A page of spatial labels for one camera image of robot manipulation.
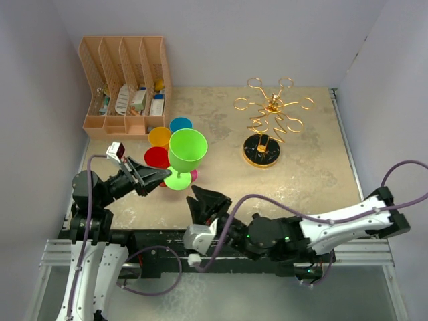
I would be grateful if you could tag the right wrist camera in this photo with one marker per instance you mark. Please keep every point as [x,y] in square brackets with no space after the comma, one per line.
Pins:
[198,238]

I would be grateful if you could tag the green wine glass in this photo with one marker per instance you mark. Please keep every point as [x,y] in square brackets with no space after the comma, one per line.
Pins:
[187,148]

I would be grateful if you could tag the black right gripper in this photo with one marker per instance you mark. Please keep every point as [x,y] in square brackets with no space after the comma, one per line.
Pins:
[212,199]

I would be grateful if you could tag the blue wine glass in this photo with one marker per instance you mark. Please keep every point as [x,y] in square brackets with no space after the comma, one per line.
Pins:
[179,123]

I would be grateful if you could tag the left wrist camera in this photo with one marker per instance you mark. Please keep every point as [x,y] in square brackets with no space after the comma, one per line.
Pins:
[116,154]

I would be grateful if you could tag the peach desk organizer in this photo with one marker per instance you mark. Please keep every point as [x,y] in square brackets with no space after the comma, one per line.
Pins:
[130,84]

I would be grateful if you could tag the white medicine box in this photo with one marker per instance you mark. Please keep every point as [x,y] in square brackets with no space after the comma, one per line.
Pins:
[138,102]

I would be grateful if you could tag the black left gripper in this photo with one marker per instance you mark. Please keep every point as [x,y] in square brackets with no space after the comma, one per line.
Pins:
[145,177]

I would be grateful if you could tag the gold wire glass rack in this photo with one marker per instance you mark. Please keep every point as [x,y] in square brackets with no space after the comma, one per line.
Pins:
[271,123]

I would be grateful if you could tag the yellow small object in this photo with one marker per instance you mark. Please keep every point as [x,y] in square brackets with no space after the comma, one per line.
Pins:
[159,85]

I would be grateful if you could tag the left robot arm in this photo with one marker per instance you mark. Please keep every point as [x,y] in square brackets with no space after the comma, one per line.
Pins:
[98,253]

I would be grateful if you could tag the yellow wine glass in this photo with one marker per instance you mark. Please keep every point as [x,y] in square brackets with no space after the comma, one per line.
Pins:
[160,137]

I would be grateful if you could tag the white blister pack box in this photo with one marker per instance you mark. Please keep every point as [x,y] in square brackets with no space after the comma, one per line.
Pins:
[157,105]

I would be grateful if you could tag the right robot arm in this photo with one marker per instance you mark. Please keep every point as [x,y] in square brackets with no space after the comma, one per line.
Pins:
[289,239]

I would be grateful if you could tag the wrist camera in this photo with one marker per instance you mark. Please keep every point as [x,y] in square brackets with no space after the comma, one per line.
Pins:
[198,238]
[116,154]

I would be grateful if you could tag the red wine glass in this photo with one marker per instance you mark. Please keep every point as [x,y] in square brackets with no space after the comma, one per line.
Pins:
[157,157]

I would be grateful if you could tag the pink wine glass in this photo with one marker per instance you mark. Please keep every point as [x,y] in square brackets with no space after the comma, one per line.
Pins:
[194,175]

